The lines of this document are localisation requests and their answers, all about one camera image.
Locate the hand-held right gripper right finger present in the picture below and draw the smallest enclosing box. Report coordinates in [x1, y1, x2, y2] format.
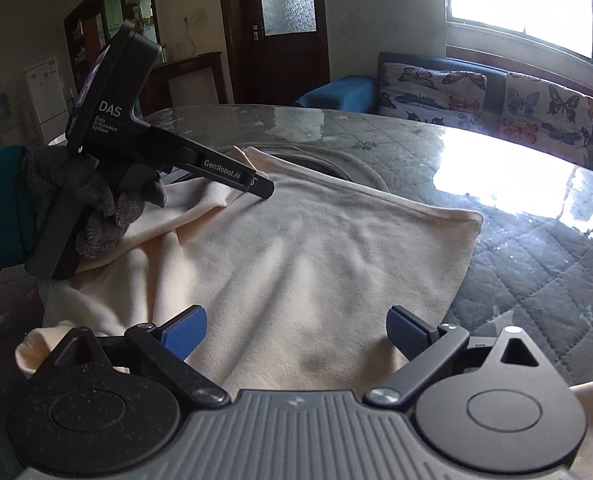
[363, 305, 554, 409]

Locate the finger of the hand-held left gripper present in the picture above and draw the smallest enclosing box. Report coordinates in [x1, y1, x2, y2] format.
[244, 173, 276, 200]

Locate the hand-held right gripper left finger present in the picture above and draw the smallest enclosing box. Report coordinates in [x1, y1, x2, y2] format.
[26, 304, 232, 407]

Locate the cream garment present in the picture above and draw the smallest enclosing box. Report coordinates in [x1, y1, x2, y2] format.
[15, 146, 593, 480]

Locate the person's left hand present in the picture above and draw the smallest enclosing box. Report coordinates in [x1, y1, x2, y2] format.
[23, 145, 168, 261]

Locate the white fridge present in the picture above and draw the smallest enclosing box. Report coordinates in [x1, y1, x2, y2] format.
[24, 57, 71, 147]

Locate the round black hotplate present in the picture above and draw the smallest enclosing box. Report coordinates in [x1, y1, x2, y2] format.
[256, 144, 358, 182]

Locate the dark wooden glass cabinet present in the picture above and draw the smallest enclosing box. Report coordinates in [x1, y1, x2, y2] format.
[64, 0, 168, 107]

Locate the wooden side table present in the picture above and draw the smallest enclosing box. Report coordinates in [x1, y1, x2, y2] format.
[151, 51, 228, 112]

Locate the blue sofa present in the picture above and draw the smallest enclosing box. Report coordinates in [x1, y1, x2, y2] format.
[294, 51, 593, 181]

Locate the dark wooden door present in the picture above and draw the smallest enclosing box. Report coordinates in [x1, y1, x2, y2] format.
[216, 0, 330, 107]

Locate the butterfly print cushion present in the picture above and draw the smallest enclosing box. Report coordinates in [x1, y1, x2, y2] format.
[377, 61, 488, 133]
[501, 72, 593, 163]

